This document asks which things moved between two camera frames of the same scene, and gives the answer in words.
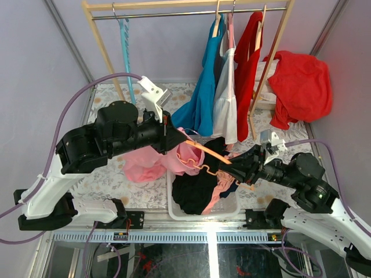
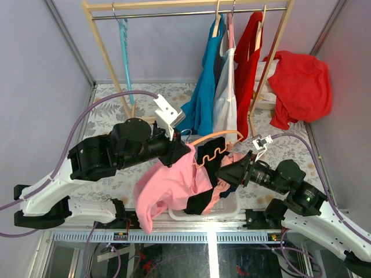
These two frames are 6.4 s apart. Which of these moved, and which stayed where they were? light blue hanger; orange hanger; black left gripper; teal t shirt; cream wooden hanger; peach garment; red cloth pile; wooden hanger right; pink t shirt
Moved: pink t shirt; black left gripper; orange hanger
Stayed: red cloth pile; peach garment; cream wooden hanger; teal t shirt; light blue hanger; wooden hanger right
